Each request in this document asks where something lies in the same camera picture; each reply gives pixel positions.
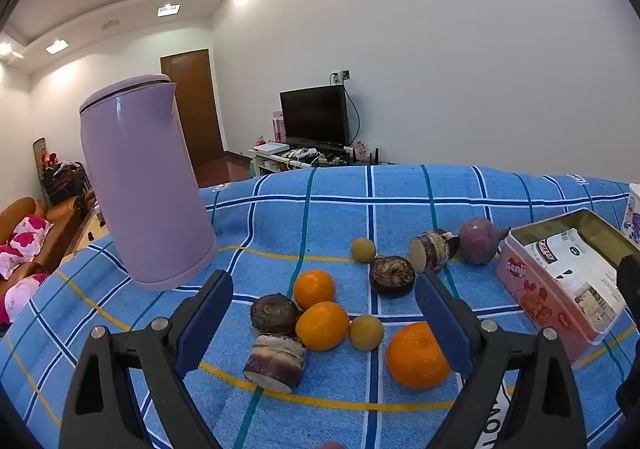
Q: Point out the blue plaid blanket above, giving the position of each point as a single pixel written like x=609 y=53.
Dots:
x=325 y=214

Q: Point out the round ceiling spotlight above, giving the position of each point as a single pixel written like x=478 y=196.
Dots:
x=5 y=49

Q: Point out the white printed mug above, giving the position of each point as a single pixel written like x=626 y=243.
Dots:
x=633 y=214

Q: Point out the wall socket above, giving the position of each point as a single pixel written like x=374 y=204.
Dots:
x=341 y=75

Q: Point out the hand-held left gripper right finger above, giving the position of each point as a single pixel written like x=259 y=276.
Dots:
x=440 y=324

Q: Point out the dark round taro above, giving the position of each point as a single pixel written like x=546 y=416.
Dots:
x=392 y=275
x=273 y=314

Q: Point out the flat white box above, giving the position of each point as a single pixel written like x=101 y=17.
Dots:
x=271 y=148

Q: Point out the black television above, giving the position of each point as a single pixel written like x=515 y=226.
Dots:
x=314 y=114

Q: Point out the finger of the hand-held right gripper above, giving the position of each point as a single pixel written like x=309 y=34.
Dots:
x=631 y=281
x=631 y=396

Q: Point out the tall pink box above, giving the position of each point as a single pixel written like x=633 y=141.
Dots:
x=278 y=126

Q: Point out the cut taro piece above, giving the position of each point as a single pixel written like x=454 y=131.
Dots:
x=275 y=361
x=434 y=250

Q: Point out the black router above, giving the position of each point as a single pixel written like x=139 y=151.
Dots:
x=375 y=158

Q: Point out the cut taro piece back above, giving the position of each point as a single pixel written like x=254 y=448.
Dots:
x=434 y=250

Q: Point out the purple electric kettle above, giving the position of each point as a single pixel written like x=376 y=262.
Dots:
x=145 y=179

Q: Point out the square recessed ceiling light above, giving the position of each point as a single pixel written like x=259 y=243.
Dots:
x=168 y=9
x=56 y=45

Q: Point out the brown wooden door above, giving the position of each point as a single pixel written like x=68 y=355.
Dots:
x=192 y=104

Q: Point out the cluttered dark chair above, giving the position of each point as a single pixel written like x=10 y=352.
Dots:
x=62 y=174

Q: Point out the cut taro piece front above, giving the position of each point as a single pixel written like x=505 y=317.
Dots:
x=275 y=361

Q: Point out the pink tin box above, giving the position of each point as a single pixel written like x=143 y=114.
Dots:
x=530 y=289

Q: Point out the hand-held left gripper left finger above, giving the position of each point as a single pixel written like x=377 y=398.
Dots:
x=205 y=324

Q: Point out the brown leather sofa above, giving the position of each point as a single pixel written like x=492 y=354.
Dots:
x=60 y=229

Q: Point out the tan longan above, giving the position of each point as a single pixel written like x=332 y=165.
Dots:
x=366 y=333
x=363 y=249

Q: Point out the white television stand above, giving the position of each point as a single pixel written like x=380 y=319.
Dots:
x=260 y=165

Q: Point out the orange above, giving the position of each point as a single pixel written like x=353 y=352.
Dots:
x=415 y=356
x=314 y=289
x=322 y=333

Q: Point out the pink floral packet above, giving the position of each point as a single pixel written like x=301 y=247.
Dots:
x=361 y=151

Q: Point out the pink floral pillow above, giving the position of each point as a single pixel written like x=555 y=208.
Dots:
x=20 y=298
x=30 y=234
x=7 y=263

